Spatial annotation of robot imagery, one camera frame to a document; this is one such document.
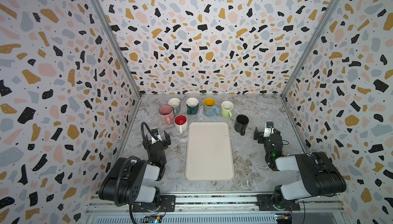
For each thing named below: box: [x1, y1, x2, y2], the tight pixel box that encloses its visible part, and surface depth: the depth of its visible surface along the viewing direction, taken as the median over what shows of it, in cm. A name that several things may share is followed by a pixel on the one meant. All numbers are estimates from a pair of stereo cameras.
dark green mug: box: [185, 97, 200, 116], surface depth 106 cm
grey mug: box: [167, 97, 181, 115], surface depth 106 cm
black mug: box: [233, 114, 250, 137], surface depth 99 cm
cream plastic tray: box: [185, 121, 235, 182], surface depth 92 cm
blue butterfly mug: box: [203, 97, 220, 118], surface depth 107 cm
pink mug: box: [158, 104, 174, 126], surface depth 100 cm
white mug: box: [173, 114, 188, 134], surface depth 99 cm
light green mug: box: [221, 100, 234, 118], surface depth 105 cm
